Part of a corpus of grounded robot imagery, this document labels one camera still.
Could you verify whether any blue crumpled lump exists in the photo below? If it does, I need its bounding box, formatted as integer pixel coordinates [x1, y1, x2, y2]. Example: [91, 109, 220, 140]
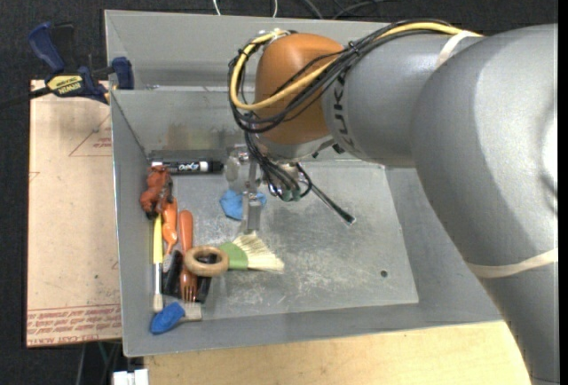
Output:
[218, 188, 269, 222]

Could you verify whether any green brush with pale bristles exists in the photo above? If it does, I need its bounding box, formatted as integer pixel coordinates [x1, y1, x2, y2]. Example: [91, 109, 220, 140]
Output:
[217, 232, 286, 274]

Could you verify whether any black marker pen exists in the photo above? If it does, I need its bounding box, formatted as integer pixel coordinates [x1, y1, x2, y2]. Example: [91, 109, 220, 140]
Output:
[149, 158, 225, 176]

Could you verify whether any orange plastic fork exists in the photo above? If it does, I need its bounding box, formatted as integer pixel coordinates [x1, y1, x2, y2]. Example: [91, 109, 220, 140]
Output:
[177, 209, 199, 303]

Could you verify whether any orange plastic spoon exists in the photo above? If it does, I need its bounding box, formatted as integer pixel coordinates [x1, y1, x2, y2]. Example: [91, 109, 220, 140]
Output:
[160, 196, 179, 256]

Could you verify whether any red-brown toy animal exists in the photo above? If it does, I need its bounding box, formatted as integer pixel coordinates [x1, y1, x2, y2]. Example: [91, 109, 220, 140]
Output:
[138, 165, 175, 219]

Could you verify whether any grey metal bin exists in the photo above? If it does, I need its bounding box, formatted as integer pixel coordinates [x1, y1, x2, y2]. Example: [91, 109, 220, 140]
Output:
[104, 9, 511, 358]

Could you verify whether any black flat block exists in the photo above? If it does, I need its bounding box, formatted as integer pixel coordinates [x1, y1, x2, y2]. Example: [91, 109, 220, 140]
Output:
[161, 249, 214, 304]

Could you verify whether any brown cardboard board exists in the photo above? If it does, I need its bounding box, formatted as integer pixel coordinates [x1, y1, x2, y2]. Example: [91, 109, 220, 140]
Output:
[26, 79, 123, 349]

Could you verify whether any pale wooden ring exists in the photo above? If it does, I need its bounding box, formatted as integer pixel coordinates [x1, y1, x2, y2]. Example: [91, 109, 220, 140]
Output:
[183, 245, 231, 279]

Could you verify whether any yellow handled paintbrush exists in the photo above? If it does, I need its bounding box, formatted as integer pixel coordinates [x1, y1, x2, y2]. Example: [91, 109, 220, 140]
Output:
[151, 214, 166, 314]

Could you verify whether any blue handled brush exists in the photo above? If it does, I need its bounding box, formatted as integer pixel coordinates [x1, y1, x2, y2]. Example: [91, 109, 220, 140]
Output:
[149, 301, 203, 336]

